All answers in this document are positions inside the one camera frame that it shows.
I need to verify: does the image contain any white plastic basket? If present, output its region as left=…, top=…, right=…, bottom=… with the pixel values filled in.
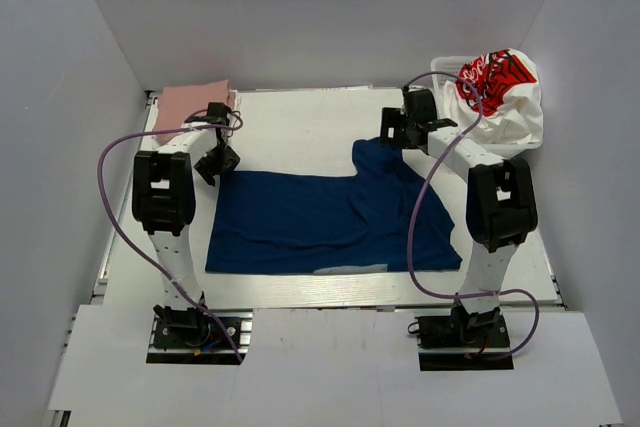
left=430, top=56, right=544, bottom=156

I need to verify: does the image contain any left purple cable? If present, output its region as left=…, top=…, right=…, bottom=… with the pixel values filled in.
left=97, top=110, right=246, bottom=364

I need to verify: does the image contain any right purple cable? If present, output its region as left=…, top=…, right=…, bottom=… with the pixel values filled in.
left=402, top=71, right=541, bottom=359

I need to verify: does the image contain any white red print t shirt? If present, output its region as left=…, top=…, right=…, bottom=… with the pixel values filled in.
left=440, top=47, right=545, bottom=148

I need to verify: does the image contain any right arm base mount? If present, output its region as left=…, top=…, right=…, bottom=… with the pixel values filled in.
left=407, top=315, right=514, bottom=372

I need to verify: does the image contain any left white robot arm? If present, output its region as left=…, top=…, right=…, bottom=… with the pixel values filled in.
left=132, top=103, right=241, bottom=346

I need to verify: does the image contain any blue t shirt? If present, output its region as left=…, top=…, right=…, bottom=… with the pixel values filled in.
left=205, top=139, right=462, bottom=275

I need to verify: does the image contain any folded pink t shirt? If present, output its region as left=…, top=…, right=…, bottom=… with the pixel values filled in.
left=153, top=80, right=237, bottom=131

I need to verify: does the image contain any purple cable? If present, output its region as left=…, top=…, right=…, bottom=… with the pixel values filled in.
left=402, top=71, right=541, bottom=359
left=97, top=110, right=246, bottom=364

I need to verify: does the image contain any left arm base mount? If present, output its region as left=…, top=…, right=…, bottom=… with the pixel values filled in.
left=146, top=306, right=253, bottom=366

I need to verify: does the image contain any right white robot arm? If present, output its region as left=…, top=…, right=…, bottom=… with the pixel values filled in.
left=380, top=87, right=538, bottom=346

